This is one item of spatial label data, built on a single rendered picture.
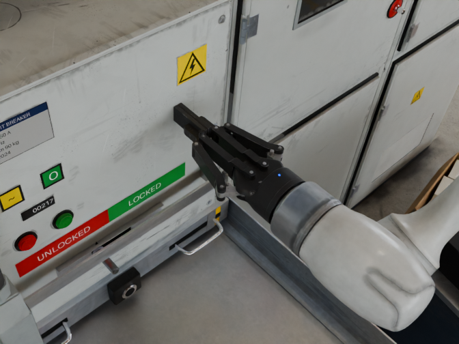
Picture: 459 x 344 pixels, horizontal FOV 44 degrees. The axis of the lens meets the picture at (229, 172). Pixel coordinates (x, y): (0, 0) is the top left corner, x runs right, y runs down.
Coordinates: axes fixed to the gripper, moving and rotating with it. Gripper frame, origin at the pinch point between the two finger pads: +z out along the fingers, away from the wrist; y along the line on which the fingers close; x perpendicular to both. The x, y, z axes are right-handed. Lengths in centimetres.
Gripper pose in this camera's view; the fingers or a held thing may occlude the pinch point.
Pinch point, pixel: (191, 123)
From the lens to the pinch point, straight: 87.0
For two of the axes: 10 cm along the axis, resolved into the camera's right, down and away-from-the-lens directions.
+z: -6.8, -5.8, 4.5
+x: 0.7, -6.6, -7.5
